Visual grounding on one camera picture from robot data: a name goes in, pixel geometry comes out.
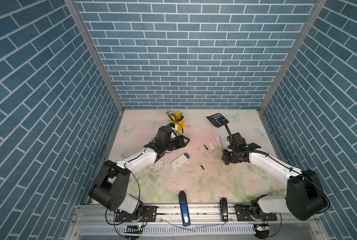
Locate blue black clamp handle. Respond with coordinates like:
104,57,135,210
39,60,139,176
178,191,190,227

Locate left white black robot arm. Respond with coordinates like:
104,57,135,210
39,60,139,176
88,124,190,219

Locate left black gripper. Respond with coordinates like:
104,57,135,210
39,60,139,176
163,134,190,152

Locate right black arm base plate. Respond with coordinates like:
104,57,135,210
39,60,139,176
234,204,277,222

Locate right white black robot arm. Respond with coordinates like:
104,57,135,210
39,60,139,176
221,133,331,221

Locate bundle of pencils in cup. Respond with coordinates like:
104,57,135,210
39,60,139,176
166,110,176,122

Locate aluminium front rail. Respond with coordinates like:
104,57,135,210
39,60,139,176
72,203,318,225

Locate black corrugated cable hose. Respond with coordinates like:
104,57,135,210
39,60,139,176
224,122,236,145

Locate white remote control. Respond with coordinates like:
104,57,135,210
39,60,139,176
170,153,191,170

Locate yellow metal pen cup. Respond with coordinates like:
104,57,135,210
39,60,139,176
170,113,184,133

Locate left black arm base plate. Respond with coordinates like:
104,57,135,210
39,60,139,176
115,206,157,223

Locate black desk calculator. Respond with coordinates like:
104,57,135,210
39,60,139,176
206,113,229,128

